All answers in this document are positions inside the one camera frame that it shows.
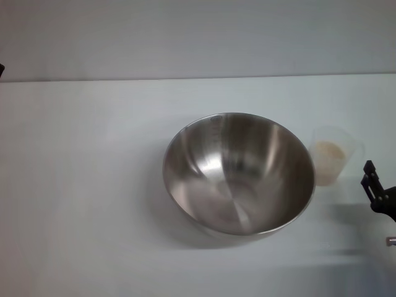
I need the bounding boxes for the white rice grains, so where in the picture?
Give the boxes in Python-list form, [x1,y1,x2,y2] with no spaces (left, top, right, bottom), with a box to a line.
[310,140,347,186]

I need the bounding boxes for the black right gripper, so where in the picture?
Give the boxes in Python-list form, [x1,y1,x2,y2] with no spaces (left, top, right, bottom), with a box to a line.
[359,160,396,222]

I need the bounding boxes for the clear plastic measuring cup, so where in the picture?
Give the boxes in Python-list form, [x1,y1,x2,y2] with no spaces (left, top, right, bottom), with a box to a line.
[309,124,366,187]

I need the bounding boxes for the stainless steel mixing bowl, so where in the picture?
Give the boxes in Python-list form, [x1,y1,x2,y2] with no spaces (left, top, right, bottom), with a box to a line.
[162,112,316,241]

